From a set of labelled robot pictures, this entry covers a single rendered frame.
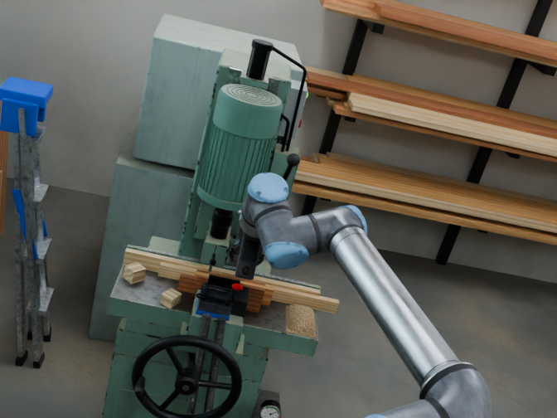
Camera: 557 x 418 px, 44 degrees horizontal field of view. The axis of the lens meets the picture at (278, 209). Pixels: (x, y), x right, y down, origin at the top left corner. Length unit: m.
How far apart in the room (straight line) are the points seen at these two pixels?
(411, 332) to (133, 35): 3.16
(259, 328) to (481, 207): 2.52
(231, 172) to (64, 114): 2.63
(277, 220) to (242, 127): 0.35
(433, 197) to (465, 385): 3.00
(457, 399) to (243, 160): 0.91
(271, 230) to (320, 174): 2.44
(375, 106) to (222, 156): 2.08
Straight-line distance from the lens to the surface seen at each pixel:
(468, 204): 4.24
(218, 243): 1.98
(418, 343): 1.29
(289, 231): 1.52
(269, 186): 1.57
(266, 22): 4.13
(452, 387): 1.21
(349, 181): 3.99
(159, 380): 2.12
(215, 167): 1.86
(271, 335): 1.99
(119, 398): 2.18
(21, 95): 2.60
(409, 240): 4.77
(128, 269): 2.04
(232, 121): 1.80
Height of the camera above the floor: 2.01
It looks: 24 degrees down
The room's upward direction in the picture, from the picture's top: 15 degrees clockwise
